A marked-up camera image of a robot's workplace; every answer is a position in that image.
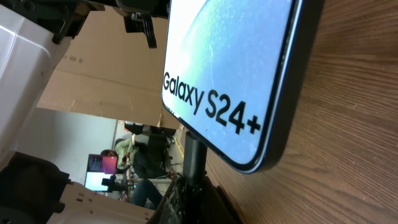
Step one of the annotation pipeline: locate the seated person green shirt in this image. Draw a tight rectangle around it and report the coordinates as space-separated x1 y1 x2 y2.
114 138 169 210

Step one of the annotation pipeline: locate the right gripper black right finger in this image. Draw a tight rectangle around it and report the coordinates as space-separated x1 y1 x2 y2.
201 176 242 224

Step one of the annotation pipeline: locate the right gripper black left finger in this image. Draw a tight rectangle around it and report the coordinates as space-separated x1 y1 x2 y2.
146 175 187 224

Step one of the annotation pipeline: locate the black USB charging cable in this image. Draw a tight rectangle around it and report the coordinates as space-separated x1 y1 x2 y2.
182 131 208 187

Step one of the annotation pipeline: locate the Galaxy S24 smartphone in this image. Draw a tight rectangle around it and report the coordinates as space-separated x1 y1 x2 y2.
162 0 324 174

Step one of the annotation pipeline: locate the brown cardboard panel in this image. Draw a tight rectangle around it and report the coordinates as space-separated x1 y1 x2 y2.
37 7 180 129

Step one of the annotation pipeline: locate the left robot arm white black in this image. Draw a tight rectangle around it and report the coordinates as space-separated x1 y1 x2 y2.
1 1 160 223

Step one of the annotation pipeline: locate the computer monitor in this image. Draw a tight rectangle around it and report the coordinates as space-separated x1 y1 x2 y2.
85 154 118 192

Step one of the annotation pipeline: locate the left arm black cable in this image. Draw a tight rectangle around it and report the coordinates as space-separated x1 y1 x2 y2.
123 12 158 50

